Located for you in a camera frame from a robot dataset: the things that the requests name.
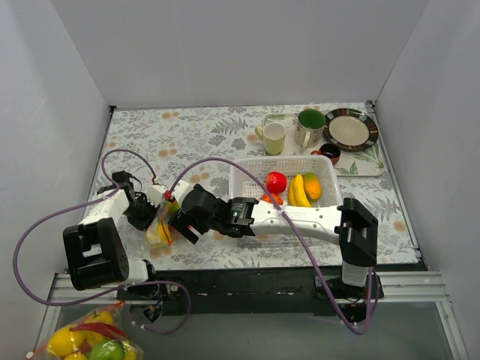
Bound zip bag of fake fruit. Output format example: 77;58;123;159
146;198;180;247

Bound white plastic basket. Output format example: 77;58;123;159
228;154;343;211

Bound fake orange pumpkin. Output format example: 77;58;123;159
261;193;284;206

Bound fake red apple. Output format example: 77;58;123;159
265;172;287;194

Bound fake banana bunch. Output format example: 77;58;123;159
288;174;311;207

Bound fake mango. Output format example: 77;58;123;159
303;172;322;203

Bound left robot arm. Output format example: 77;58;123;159
63;171;166;300

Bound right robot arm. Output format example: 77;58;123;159
169;184;378;299

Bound cream mug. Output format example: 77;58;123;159
255;122;286;156

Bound floral table mat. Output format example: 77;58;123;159
73;101;419;269

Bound green inside floral mug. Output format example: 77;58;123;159
294;109;326;152

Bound small brown cup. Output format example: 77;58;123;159
310;143;341;165

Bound striped rim plate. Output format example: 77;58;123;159
323;108;379;152

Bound floral serving tray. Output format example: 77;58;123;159
263;113;386;177

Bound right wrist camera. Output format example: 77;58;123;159
163;180;192;206

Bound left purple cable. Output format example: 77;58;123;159
12;148;192;335

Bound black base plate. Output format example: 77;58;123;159
67;258;428;318

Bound aluminium front rail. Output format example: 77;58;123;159
49;271;451;306

